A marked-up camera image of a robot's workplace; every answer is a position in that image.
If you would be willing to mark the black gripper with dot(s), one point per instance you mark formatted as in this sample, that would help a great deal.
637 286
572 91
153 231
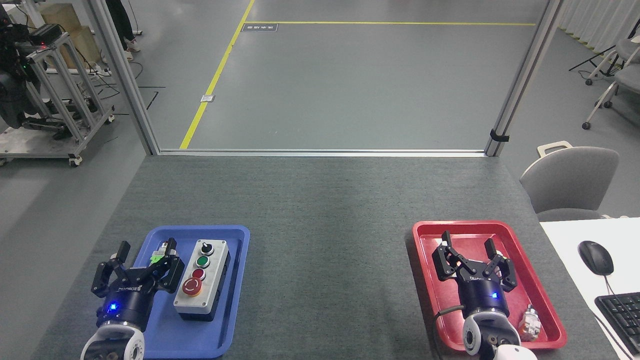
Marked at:
482 295
131 302

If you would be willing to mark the grey control box with buttons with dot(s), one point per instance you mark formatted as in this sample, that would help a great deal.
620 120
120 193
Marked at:
216 270

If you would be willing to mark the cardboard box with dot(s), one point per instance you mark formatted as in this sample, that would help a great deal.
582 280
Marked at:
70 30

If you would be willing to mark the red plastic tray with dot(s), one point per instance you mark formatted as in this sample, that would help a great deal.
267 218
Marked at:
525 280

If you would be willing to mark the blue plastic tray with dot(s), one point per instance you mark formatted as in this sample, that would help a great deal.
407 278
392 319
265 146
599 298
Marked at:
235 300

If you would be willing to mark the black computer mouse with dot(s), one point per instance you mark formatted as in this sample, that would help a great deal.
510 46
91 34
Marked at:
596 257

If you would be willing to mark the grey office chair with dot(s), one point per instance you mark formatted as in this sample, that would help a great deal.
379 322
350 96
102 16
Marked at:
570 182

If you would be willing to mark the black keyboard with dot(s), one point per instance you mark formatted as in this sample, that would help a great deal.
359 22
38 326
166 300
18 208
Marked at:
622 315

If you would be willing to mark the small metal floor plate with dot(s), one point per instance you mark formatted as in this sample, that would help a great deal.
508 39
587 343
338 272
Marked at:
207 98

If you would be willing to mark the black machine on cart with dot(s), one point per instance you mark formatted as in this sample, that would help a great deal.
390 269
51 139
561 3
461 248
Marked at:
12 95

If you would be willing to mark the black tripod stand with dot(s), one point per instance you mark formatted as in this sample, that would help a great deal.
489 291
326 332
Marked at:
592 59

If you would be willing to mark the grey chair with white legs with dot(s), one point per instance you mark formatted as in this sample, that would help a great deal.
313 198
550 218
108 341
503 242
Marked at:
625 80
627 50

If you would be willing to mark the person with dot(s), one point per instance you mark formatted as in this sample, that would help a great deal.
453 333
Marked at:
120 25

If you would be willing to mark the dark floor label plate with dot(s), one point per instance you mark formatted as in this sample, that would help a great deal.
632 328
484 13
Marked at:
259 27

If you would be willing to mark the white curtain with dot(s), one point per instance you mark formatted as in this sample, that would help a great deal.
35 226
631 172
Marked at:
605 22

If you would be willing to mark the small switch with green block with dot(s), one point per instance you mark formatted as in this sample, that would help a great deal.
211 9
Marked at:
156 256

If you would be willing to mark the black clip on post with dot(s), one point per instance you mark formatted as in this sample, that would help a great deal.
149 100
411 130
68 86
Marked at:
498 135

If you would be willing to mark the aluminium frame cart on wheels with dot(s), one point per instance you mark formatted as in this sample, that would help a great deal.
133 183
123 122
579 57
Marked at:
65 100

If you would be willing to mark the silver aluminium rail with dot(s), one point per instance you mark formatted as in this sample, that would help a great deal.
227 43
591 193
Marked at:
320 152

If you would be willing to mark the silver aluminium post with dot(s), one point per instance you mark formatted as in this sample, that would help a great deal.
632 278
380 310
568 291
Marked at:
525 75
125 80

